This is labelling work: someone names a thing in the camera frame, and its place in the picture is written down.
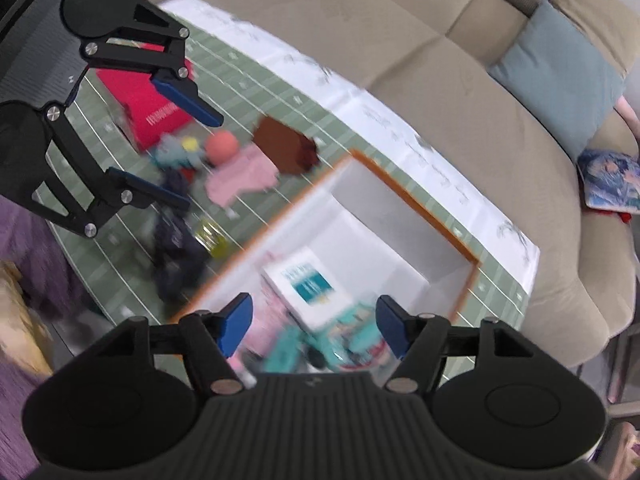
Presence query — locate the green grid tablecloth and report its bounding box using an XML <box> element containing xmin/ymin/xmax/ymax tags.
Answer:
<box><xmin>46</xmin><ymin>0</ymin><xmax>542</xmax><ymax>334</ymax></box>

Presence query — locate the white tissue packet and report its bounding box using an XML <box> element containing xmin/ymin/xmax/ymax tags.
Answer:
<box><xmin>262</xmin><ymin>247</ymin><xmax>354</xmax><ymax>333</ymax></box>

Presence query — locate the pink foam ball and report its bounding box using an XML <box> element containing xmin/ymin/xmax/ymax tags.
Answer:
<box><xmin>204</xmin><ymin>130</ymin><xmax>240</xmax><ymax>166</ymax></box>

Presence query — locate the light blue cushion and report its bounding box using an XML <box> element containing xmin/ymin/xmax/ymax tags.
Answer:
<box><xmin>488</xmin><ymin>2</ymin><xmax>624</xmax><ymax>160</ymax></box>

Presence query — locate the brown leather pouch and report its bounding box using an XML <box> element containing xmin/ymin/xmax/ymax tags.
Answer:
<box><xmin>253</xmin><ymin>116</ymin><xmax>320</xmax><ymax>176</ymax></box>

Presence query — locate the pink folded cloth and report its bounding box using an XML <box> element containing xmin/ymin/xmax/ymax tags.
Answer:
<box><xmin>205</xmin><ymin>143</ymin><xmax>279</xmax><ymax>208</ymax></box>

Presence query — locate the red cardboard box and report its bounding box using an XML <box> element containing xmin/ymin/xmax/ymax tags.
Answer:
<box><xmin>96</xmin><ymin>68</ymin><xmax>194</xmax><ymax>153</ymax></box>

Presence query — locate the teal plush with yellow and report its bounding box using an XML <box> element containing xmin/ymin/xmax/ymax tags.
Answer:
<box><xmin>150</xmin><ymin>134</ymin><xmax>206</xmax><ymax>170</ymax></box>

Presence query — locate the purple fuzzy blanket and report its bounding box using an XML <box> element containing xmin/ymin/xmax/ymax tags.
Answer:
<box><xmin>1</xmin><ymin>198</ymin><xmax>82</xmax><ymax>479</ymax></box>

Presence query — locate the dark navy cloth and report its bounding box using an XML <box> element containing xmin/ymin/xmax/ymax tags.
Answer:
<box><xmin>152</xmin><ymin>168</ymin><xmax>209</xmax><ymax>302</ymax></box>

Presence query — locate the beige sofa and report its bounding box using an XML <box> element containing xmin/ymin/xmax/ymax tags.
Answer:
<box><xmin>150</xmin><ymin>0</ymin><xmax>636</xmax><ymax>367</ymax></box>

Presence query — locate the teal plush doll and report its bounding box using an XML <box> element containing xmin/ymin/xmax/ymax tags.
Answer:
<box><xmin>260</xmin><ymin>302</ymin><xmax>393</xmax><ymax>375</ymax></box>

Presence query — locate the yellow green small object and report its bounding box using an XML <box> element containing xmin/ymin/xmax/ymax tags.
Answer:
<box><xmin>194</xmin><ymin>219</ymin><xmax>230</xmax><ymax>259</ymax></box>

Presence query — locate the orange rimmed white box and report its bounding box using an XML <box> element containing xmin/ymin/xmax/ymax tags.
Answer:
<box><xmin>167</xmin><ymin>148</ymin><xmax>483</xmax><ymax>361</ymax></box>

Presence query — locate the blue anime print pillow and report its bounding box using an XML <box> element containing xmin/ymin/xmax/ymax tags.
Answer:
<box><xmin>577</xmin><ymin>150</ymin><xmax>640</xmax><ymax>214</ymax></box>

